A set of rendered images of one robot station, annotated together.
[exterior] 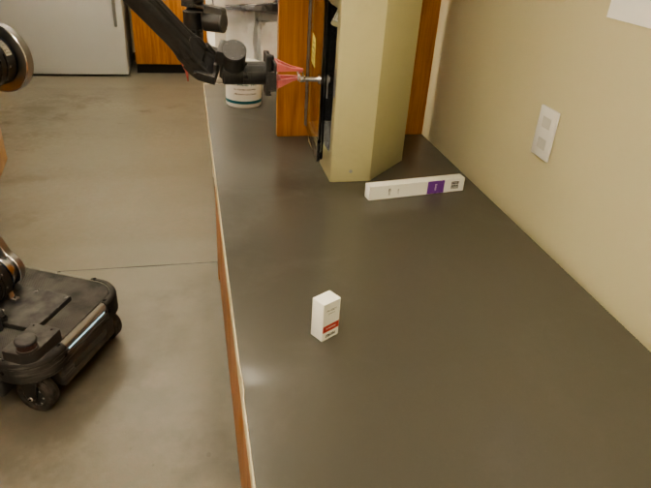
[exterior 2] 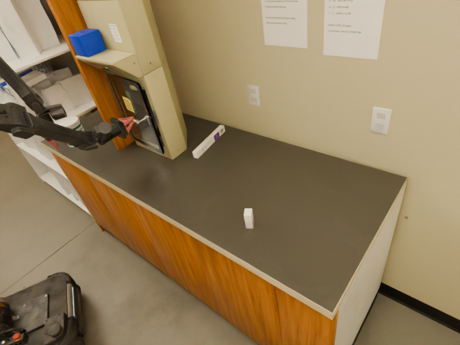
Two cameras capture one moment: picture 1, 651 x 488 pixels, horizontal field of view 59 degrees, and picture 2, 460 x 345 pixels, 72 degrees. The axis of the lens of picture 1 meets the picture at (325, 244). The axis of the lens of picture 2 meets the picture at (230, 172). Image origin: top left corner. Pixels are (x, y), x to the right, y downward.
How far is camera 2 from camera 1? 0.55 m
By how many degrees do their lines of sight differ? 26
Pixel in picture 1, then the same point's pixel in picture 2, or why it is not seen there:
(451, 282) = (265, 174)
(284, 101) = not seen: hidden behind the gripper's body
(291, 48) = (106, 106)
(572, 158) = (272, 101)
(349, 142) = (172, 138)
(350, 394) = (283, 239)
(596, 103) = (274, 78)
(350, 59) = (158, 103)
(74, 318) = (61, 301)
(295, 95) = not seen: hidden behind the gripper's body
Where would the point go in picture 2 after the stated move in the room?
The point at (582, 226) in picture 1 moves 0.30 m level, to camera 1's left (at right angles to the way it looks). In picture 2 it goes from (289, 124) to (244, 151)
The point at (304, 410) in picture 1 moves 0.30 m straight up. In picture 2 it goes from (276, 255) to (270, 194)
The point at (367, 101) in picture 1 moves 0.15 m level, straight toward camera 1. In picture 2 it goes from (172, 116) to (185, 126)
